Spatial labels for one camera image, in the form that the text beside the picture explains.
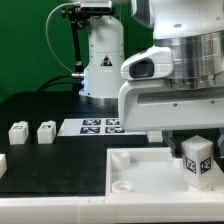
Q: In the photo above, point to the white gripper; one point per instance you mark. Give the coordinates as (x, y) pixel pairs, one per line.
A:
(150, 105)

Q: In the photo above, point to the white square tabletop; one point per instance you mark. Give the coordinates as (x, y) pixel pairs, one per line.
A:
(144, 171)

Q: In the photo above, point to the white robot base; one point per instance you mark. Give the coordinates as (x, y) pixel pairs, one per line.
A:
(102, 79)

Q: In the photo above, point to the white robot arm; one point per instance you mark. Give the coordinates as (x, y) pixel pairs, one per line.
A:
(178, 83)

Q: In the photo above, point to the white sheet with tags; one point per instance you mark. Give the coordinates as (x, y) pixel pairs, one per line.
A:
(93, 127)

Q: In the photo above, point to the white block at left edge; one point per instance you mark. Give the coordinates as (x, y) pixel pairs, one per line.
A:
(3, 165)

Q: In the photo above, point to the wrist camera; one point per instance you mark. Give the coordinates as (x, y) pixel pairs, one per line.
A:
(153, 63)

